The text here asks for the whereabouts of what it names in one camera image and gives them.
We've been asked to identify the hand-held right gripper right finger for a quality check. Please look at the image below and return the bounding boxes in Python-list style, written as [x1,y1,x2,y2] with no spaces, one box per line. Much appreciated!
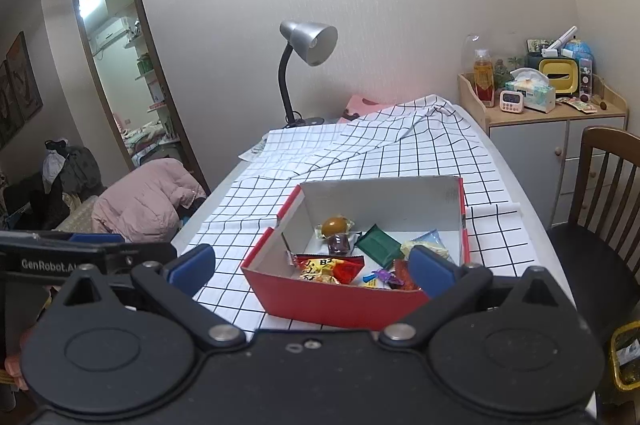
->
[378,246,581,348]

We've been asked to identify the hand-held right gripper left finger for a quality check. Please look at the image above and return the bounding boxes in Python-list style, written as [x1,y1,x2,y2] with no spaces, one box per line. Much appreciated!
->
[47,243,247,348]

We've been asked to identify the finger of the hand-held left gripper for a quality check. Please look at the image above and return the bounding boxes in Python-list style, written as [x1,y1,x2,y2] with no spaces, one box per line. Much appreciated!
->
[0,230,126,245]

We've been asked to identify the yellow smiley snack packet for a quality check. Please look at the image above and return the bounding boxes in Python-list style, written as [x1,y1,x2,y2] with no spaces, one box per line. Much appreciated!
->
[400,241,449,263]

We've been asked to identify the orange brown snack packet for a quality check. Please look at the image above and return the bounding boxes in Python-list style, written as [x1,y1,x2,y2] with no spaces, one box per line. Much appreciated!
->
[392,259,423,291]

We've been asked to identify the green cracker packet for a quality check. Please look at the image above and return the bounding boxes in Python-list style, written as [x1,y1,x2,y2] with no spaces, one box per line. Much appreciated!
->
[354,223,405,268]

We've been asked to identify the red gold snack packet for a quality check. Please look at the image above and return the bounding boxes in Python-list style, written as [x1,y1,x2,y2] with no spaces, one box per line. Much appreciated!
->
[291,253,366,285]

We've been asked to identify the amber egg snack pack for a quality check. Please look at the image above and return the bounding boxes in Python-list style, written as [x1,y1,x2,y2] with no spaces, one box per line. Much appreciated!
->
[316,215,356,238]

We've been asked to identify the red cardboard box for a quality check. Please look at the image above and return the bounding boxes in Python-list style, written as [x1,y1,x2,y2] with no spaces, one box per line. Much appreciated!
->
[241,176,471,332]

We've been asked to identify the pink padded jacket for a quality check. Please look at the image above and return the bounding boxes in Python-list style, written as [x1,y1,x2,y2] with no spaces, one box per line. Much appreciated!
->
[91,158,207,243]

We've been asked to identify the pile of dark clothes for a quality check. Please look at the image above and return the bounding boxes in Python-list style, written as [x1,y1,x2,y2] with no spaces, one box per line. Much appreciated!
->
[42,138,102,206]

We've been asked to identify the printed paper leaflet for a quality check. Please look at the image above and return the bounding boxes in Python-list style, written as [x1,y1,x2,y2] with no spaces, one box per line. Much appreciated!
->
[240,140,268,161]

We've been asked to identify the white checked tablecloth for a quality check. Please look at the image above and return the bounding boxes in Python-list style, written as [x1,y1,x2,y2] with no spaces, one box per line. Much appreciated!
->
[177,94,521,331]

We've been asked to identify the wooden top storage cabinet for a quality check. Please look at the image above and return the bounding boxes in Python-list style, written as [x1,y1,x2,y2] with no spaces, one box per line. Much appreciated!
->
[457,72,628,228]

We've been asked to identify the brown wooden chair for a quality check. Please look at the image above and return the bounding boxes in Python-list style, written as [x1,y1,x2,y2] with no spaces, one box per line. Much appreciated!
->
[547,125,640,356]

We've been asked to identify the pink pouch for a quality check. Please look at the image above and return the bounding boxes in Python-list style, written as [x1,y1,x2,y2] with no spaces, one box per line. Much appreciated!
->
[344,94,391,121]

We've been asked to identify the white digital timer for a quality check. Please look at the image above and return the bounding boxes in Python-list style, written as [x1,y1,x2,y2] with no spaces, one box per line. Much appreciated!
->
[499,90,525,113]

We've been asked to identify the orange drink bottle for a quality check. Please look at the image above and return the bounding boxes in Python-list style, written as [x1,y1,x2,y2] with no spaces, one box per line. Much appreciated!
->
[472,49,496,107]

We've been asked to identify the white air conditioner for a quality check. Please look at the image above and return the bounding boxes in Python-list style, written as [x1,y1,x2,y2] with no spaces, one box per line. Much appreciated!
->
[91,18,132,46]

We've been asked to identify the soft tissue pack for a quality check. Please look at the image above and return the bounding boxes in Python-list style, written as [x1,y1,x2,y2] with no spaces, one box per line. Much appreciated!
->
[505,68,557,113]

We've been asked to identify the yellow waste bin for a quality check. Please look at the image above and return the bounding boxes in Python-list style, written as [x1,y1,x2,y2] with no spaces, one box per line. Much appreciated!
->
[610,322,640,393]

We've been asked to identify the yellow tissue box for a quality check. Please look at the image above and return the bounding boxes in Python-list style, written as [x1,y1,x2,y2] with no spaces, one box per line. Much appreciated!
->
[539,58,581,98]

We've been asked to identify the silver desk lamp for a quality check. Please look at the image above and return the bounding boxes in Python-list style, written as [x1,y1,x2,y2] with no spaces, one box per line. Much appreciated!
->
[277,21,339,129]

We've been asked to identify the small blue globe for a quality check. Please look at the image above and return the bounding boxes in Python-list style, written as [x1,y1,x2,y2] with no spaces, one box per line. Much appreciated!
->
[562,38,596,62]

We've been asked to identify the white tube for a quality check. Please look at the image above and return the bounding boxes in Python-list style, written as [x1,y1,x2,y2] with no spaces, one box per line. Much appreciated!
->
[541,25,578,56]

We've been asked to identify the dark wall pictures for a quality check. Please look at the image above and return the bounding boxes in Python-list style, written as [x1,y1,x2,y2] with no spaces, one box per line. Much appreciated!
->
[0,31,45,151]

